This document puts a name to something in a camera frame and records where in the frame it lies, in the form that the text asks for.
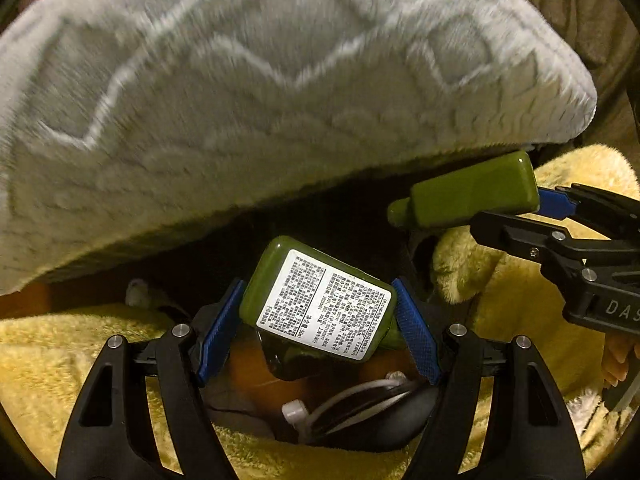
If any green bottle with white label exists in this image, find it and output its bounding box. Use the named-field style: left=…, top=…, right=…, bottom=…
left=239, top=235, right=401, bottom=383

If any plain green bottle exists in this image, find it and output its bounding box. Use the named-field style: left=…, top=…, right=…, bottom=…
left=387, top=150, right=542, bottom=231

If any white charging cable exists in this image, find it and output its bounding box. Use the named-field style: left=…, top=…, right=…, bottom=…
left=281, top=371, right=421, bottom=436

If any grey fluffy blanket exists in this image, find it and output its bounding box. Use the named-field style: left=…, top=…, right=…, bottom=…
left=0, top=0, right=599, bottom=297

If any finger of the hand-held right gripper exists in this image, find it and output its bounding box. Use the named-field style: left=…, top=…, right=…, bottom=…
left=536, top=183, right=613, bottom=236
left=471, top=210, right=573, bottom=263

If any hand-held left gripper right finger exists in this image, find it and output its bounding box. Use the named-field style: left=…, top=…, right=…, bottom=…
left=390, top=276, right=587, bottom=480

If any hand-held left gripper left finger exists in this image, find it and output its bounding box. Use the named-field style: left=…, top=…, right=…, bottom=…
left=55, top=278, right=247, bottom=480

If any yellow fluffy blanket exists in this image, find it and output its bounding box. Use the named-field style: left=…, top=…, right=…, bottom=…
left=0, top=144, right=640, bottom=480

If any person's right hand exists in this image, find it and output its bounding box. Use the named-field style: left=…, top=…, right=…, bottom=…
left=601, top=334, right=632, bottom=386

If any black round pouch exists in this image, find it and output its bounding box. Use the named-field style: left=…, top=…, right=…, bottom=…
left=280, top=380, right=441, bottom=453

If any brown curtain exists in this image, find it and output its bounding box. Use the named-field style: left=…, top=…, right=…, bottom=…
left=510, top=0, right=640, bottom=151

